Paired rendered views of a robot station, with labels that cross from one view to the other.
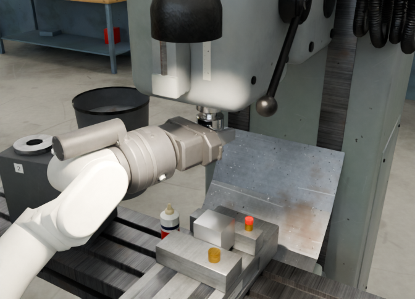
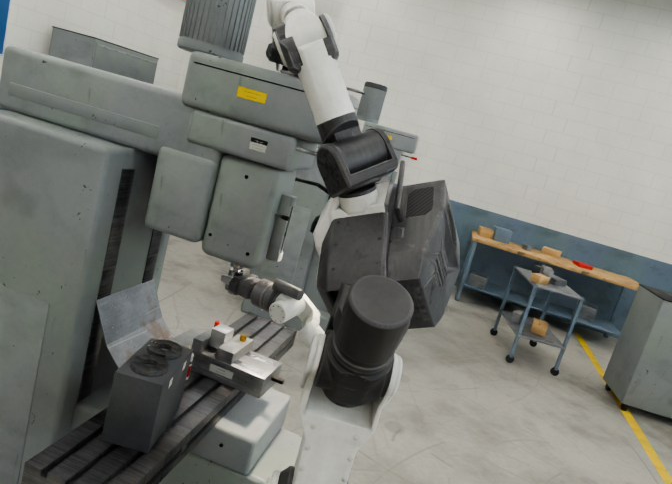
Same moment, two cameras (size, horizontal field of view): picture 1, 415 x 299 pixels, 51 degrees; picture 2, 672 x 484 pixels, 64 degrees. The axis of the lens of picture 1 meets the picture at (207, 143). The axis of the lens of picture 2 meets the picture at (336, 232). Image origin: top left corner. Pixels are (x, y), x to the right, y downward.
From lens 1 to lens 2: 1.93 m
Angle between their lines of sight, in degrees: 101
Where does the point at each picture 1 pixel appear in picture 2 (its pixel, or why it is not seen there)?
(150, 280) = (245, 367)
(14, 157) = (168, 375)
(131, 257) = (194, 393)
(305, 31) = not seen: hidden behind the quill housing
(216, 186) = (112, 347)
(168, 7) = not seen: hidden behind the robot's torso
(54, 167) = (290, 309)
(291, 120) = (133, 272)
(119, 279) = (217, 397)
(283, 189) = (141, 320)
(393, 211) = not seen: outside the picture
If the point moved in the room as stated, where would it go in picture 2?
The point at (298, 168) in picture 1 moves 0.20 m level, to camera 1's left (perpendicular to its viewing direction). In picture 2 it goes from (141, 302) to (136, 325)
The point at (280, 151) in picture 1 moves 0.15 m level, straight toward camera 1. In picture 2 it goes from (130, 297) to (174, 307)
